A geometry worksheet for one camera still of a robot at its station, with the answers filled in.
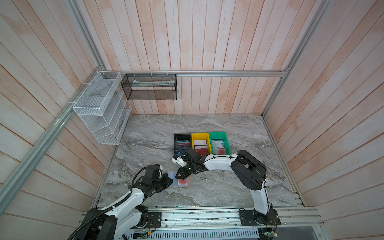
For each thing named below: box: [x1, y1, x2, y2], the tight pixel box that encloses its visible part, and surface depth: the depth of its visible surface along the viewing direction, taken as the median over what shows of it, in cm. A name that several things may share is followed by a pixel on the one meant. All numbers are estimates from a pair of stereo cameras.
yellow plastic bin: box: [191, 132, 212, 154], surface depth 100 cm
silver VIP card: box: [212, 140, 224, 151], surface depth 103 cm
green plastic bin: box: [209, 132, 231, 155], surface depth 101 cm
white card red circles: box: [178, 178, 188, 186], surface depth 87 cm
